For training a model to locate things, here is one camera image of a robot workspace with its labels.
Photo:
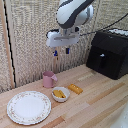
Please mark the white object with dark dots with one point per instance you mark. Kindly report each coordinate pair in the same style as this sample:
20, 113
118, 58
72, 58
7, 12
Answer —
119, 32

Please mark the white floral rim plate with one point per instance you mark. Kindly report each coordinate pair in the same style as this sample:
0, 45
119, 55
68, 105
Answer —
29, 107

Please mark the yellow food in bowl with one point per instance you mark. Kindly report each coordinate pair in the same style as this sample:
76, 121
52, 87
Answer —
59, 94

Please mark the pink mug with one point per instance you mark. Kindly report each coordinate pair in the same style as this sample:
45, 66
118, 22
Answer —
49, 80

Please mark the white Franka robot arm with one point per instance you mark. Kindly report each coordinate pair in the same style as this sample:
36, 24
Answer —
71, 13

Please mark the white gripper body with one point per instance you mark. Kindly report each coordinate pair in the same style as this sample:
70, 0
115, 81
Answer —
63, 38

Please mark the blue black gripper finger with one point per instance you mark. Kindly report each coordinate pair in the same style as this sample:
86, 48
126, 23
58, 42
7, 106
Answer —
67, 50
55, 52

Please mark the black toaster oven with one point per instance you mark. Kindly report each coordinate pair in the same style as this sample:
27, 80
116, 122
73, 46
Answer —
108, 55

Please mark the yellow bread piece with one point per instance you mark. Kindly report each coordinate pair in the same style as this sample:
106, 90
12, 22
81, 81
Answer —
75, 88

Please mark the small white bowl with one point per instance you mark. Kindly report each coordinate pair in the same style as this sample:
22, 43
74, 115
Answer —
61, 97

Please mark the wooden vertical beam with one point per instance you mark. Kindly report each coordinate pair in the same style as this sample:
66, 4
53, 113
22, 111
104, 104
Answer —
7, 43

